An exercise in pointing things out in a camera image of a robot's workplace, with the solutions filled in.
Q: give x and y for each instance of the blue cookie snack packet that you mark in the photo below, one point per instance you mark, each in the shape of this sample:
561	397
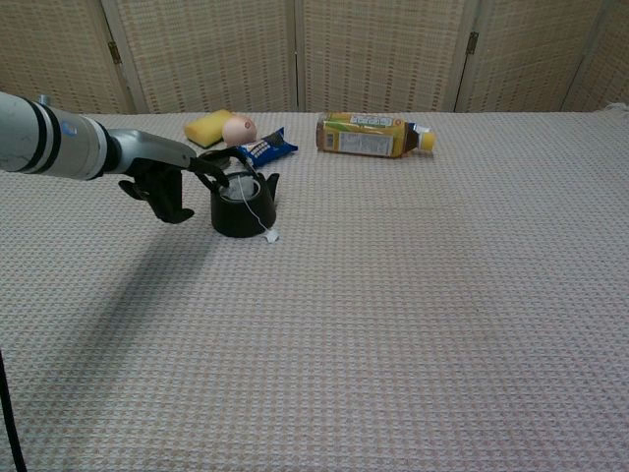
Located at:
268	147

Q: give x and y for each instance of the yellow sponge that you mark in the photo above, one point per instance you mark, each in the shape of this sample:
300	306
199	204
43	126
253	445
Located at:
204	129

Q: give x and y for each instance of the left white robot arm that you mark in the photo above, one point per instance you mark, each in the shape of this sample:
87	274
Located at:
49	137

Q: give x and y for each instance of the blue pyramid tea bag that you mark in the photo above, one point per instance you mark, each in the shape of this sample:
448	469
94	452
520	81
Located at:
241	191

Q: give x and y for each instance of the black teapot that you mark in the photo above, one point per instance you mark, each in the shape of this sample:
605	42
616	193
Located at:
236	221

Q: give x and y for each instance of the peach coloured egg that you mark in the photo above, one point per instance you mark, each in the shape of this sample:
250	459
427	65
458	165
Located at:
239	130

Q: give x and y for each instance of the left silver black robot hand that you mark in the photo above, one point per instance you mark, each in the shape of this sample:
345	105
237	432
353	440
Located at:
157	187

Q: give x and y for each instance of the woven bamboo screen panel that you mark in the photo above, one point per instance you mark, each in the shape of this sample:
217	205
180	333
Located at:
531	54
206	54
54	54
383	54
609	64

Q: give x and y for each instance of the yellow drink bottle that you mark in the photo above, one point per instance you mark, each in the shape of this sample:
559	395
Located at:
359	137

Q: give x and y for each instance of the small black lid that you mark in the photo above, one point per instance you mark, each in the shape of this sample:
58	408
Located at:
219	157

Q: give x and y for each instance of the beige woven tablecloth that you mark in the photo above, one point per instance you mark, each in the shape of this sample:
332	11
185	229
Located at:
393	295

